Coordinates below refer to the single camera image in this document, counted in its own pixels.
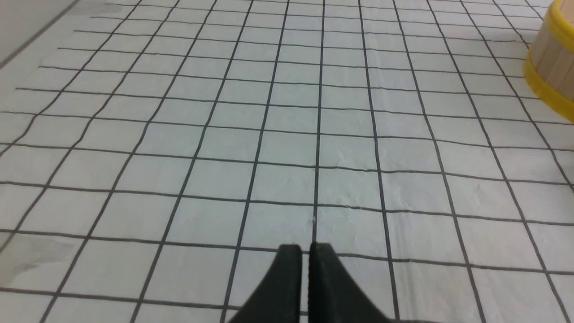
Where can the yellow-rimmed bamboo steamer basket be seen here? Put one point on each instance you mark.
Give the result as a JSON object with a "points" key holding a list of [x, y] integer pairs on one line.
{"points": [[549, 65]]}

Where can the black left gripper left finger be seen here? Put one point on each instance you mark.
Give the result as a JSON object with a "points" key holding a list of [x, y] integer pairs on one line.
{"points": [[277, 297]]}

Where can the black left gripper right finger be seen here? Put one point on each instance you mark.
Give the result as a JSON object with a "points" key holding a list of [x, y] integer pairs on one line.
{"points": [[333, 295]]}

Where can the white grid tablecloth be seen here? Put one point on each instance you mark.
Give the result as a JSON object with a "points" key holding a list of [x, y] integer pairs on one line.
{"points": [[156, 155]]}

